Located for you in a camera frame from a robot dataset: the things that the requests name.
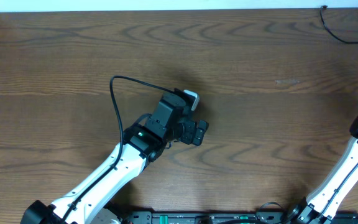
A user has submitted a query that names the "black usb cable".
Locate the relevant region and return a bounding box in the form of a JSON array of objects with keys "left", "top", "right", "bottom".
[{"left": 319, "top": 4, "right": 358, "bottom": 46}]

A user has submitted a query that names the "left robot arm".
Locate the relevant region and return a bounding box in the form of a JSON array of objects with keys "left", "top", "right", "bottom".
[{"left": 21, "top": 90, "right": 208, "bottom": 223}]

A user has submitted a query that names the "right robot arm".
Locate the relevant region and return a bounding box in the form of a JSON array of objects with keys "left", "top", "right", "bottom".
[{"left": 283, "top": 116, "right": 358, "bottom": 224}]

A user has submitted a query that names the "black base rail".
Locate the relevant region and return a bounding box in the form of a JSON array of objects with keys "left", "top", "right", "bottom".
[{"left": 104, "top": 203, "right": 358, "bottom": 224}]

